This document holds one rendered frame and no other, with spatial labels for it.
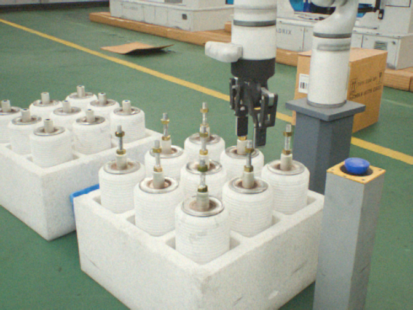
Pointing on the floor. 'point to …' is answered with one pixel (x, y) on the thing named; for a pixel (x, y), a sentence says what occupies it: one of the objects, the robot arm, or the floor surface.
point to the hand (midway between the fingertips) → (250, 135)
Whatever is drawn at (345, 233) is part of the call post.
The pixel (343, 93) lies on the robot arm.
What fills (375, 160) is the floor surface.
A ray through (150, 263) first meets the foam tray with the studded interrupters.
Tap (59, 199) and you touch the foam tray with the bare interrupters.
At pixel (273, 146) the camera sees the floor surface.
